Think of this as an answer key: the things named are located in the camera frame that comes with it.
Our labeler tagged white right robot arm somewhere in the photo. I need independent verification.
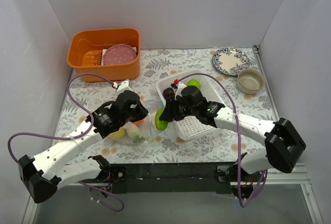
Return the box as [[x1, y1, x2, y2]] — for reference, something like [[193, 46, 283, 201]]
[[155, 86, 306, 181]]

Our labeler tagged orange dish rack insert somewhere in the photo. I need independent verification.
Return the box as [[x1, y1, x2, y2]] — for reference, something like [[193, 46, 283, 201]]
[[81, 50, 102, 67]]

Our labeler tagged clear zip top bag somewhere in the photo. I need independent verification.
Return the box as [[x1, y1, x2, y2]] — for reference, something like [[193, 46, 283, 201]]
[[104, 101, 164, 145]]

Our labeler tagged white radish with leaves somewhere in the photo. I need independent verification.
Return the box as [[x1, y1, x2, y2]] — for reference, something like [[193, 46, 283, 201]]
[[126, 124, 145, 143]]

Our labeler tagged orange tangerine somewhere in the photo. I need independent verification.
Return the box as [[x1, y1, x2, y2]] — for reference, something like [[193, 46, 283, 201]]
[[134, 119, 144, 126]]

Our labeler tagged bumpy green lime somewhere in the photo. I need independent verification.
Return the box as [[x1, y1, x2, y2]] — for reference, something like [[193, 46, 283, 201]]
[[186, 79, 201, 89]]

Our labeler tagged floral table mat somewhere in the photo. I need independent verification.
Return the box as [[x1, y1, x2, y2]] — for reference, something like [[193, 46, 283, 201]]
[[56, 48, 278, 163]]

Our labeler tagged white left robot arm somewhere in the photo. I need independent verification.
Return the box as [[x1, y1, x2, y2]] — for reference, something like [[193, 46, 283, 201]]
[[18, 90, 148, 203]]

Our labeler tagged green avocado half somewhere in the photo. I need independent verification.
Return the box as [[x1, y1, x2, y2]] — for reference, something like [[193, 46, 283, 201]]
[[154, 108, 168, 131]]

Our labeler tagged white perforated plastic basket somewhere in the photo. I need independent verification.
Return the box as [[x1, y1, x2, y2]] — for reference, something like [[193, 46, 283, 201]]
[[156, 68, 224, 140]]

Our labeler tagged beige ceramic bowl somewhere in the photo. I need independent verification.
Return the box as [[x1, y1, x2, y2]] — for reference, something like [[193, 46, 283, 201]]
[[236, 69, 266, 95]]

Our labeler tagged orange plastic tub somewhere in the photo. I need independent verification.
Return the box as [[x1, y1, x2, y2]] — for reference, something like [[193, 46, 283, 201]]
[[67, 28, 141, 81]]

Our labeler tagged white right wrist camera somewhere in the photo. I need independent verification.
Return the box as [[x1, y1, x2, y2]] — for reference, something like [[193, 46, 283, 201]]
[[171, 79, 187, 99]]

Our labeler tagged blue floral ceramic plate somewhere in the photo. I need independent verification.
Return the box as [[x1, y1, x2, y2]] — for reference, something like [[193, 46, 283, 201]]
[[212, 47, 250, 76]]

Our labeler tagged pink polka dot plate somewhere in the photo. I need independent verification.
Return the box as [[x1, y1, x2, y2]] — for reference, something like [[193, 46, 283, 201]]
[[102, 44, 137, 65]]

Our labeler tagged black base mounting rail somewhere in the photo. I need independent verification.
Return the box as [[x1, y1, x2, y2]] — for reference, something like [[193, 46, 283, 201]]
[[83, 162, 237, 196]]

